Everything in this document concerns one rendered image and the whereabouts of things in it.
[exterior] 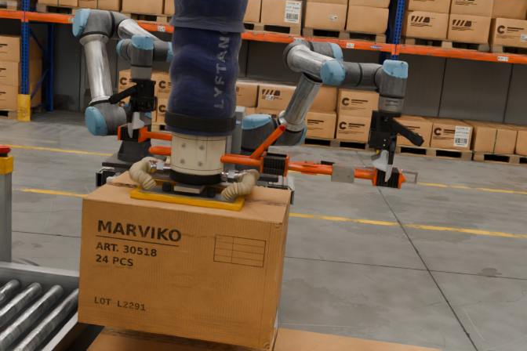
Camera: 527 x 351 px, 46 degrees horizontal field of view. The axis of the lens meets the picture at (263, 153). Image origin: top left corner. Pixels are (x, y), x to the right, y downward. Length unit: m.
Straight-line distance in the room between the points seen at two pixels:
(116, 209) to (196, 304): 0.37
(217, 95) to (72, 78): 9.18
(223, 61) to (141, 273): 0.68
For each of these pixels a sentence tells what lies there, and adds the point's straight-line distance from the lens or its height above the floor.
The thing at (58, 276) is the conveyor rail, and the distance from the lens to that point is 2.63.
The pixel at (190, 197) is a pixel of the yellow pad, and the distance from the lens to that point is 1.88.
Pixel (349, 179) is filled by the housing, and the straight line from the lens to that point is 1.91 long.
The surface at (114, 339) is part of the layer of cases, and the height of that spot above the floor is 0.54.
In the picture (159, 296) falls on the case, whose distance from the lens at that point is 1.92.
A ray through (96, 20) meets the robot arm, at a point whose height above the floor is 1.59.
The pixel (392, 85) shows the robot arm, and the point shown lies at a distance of 1.87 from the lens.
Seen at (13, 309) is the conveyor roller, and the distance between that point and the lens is 2.49.
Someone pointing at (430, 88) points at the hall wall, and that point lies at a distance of 10.73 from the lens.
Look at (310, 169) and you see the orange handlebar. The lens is 1.91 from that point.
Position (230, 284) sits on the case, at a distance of 1.86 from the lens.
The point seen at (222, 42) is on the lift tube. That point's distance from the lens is 1.84.
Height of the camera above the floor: 1.61
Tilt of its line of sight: 11 degrees down
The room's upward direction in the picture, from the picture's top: 5 degrees clockwise
